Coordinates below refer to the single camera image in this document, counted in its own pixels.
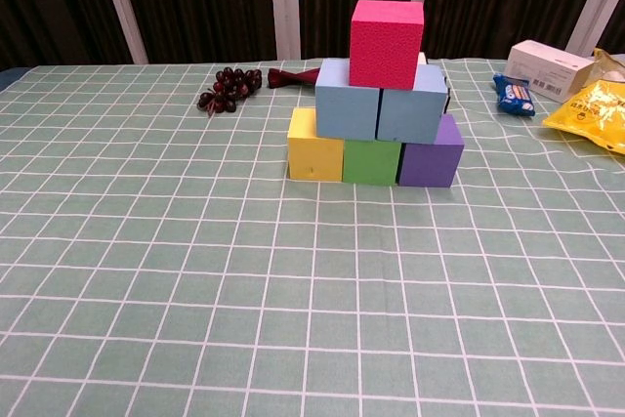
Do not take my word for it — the yellow foam cube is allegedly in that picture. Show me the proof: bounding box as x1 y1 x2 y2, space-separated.
286 107 346 183

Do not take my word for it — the green foam cube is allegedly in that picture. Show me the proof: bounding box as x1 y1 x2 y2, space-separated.
342 138 404 187

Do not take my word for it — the light blue foam cube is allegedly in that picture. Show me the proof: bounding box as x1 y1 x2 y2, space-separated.
376 64 451 145
314 59 383 140

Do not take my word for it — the purple foam cube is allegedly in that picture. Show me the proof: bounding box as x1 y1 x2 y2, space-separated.
397 113 465 188

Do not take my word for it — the pink foam cube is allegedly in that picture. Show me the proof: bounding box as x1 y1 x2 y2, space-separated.
349 0 424 91

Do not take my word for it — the painted paper folding fan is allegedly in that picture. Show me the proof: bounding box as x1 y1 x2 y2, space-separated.
267 51 451 115

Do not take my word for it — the dark red grape bunch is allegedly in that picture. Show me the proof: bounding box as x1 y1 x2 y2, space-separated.
196 66 263 118

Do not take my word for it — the green checkered tablecloth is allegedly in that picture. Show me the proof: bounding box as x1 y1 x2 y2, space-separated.
0 53 625 417

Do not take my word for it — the blue cookie packet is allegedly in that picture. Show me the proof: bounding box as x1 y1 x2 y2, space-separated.
491 72 537 119

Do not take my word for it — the white cardboard box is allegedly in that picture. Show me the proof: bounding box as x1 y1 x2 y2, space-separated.
504 39 596 104

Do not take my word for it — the yellow snack bag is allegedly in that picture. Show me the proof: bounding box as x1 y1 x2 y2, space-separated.
541 48 625 155

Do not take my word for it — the blue table pad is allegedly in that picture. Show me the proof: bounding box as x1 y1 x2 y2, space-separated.
0 67 23 96

